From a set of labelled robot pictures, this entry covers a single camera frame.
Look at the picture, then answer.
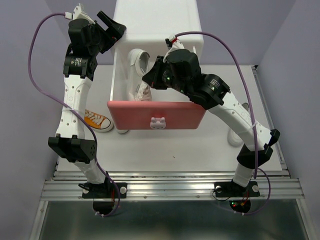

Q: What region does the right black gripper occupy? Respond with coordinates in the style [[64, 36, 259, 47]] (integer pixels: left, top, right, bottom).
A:
[[143, 55, 190, 97]]

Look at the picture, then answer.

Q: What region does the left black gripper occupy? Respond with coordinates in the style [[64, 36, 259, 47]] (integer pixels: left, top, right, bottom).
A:
[[89, 12, 126, 55]]

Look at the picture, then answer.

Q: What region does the white sneaker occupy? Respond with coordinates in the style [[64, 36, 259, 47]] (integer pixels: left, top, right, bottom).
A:
[[227, 102, 250, 147], [126, 48, 152, 102]]

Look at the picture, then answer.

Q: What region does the pink drawer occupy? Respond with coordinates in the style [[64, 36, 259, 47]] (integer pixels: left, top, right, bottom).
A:
[[107, 48, 205, 130]]

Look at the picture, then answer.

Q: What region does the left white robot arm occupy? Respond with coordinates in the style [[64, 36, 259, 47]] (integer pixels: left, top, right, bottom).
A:
[[48, 11, 126, 199]]

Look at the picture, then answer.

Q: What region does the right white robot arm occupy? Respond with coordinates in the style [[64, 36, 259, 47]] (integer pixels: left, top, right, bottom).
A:
[[142, 49, 280, 198]]

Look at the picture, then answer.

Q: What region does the white shoe cabinet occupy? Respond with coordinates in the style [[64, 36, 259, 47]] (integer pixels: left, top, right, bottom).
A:
[[113, 0, 202, 78]]

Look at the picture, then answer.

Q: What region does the right orange sneaker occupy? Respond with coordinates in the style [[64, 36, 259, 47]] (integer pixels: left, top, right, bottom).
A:
[[115, 128, 129, 135]]

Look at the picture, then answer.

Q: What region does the orange sneaker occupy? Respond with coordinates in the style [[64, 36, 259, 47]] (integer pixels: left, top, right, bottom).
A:
[[115, 128, 129, 135], [84, 109, 114, 133]]

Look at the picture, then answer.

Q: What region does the left orange sneaker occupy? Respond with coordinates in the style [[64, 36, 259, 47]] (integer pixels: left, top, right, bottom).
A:
[[84, 109, 114, 133]]

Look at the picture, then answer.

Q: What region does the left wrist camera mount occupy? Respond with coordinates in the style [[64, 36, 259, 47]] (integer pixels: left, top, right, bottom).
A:
[[64, 3, 95, 24]]

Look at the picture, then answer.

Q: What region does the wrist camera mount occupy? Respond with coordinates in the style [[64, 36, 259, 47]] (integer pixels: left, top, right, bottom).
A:
[[64, 3, 95, 24], [164, 34, 185, 59]]

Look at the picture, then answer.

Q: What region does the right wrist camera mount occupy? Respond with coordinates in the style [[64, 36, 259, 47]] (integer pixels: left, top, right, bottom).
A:
[[164, 34, 185, 59]]

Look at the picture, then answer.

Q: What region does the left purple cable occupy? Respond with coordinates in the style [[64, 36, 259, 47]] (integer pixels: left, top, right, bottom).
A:
[[27, 12, 122, 218]]

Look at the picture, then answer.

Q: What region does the aluminium mounting rail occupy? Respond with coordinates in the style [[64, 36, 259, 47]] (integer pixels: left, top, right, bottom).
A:
[[30, 161, 314, 240]]

